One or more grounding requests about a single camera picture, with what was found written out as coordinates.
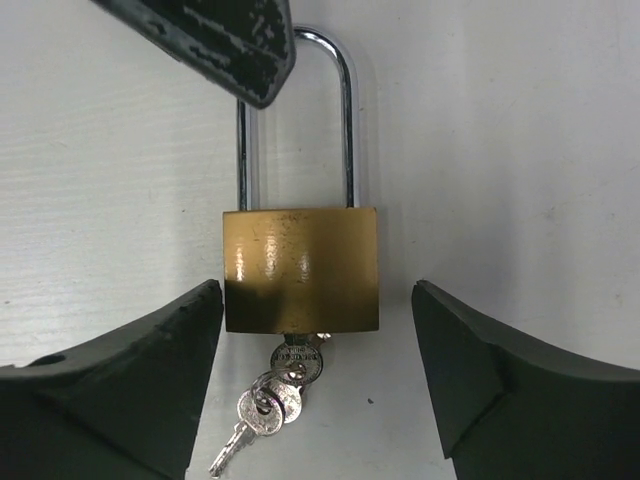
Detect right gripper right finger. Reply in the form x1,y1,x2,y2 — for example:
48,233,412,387
411,280,639,479

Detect large brass padlock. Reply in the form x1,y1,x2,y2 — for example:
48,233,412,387
222,25,380,335

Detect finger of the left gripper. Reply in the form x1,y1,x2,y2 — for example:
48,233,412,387
96,0,296,109

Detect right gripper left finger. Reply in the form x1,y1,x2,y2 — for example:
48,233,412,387
1,280,223,479

